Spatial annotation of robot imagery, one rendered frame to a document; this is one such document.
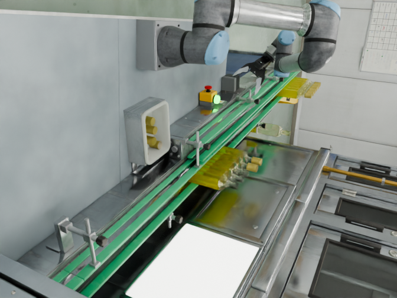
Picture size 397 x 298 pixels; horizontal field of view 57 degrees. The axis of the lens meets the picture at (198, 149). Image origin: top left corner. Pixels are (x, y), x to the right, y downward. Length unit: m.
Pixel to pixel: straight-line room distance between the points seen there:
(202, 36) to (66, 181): 0.66
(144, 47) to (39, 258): 0.79
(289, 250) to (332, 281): 0.18
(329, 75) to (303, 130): 1.25
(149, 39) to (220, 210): 0.75
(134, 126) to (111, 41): 0.32
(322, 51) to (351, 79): 6.04
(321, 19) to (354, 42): 5.89
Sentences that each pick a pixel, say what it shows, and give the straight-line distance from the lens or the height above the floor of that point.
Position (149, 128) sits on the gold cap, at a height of 0.79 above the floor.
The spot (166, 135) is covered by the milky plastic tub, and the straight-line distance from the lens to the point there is 1.53.
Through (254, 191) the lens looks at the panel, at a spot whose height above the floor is 1.16.
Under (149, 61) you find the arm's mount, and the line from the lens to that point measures 1.39.
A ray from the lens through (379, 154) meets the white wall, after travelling 7.93.
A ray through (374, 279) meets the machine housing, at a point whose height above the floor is 1.70.
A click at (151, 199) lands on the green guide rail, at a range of 1.39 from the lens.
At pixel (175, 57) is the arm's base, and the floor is 0.90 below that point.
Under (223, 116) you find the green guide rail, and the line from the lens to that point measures 1.84.
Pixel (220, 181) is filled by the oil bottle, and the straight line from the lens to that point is 1.52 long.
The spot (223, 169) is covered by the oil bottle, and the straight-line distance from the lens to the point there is 1.58.
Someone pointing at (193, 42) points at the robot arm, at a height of 0.98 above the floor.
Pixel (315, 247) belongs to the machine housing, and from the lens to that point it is 1.55.
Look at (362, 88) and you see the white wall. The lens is 7.49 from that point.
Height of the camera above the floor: 1.60
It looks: 25 degrees down
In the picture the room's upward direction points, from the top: 103 degrees clockwise
